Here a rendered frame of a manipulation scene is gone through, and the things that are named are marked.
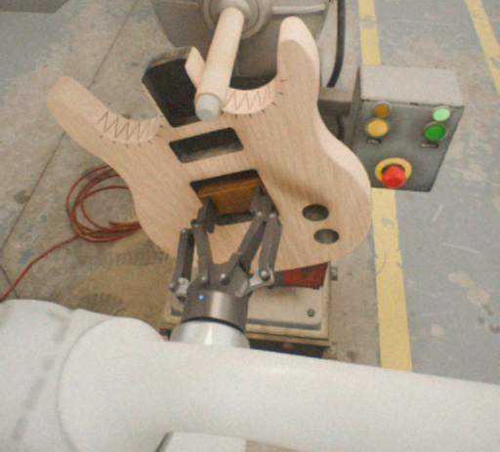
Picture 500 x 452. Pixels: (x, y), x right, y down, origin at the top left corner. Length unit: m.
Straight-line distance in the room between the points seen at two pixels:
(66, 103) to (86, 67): 2.33
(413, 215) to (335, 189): 1.50
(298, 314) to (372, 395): 1.16
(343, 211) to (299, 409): 0.43
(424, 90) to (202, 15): 0.36
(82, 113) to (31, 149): 1.88
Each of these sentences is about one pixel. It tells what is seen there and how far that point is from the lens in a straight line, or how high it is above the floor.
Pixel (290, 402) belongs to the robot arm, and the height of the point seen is 1.29.
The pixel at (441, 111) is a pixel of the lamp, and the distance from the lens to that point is 0.80.
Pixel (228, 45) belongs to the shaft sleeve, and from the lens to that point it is 0.61.
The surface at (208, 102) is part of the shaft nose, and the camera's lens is 0.52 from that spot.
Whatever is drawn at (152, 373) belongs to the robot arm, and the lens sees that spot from 0.33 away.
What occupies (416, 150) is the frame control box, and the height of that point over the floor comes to 1.03.
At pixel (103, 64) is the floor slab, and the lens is 2.97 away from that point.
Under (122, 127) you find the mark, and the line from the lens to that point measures 0.67.
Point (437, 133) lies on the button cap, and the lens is 0.83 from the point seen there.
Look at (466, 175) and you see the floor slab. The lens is 2.39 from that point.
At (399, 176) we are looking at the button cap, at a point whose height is 0.99.
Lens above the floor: 1.58
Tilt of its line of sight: 49 degrees down
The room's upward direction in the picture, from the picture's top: straight up
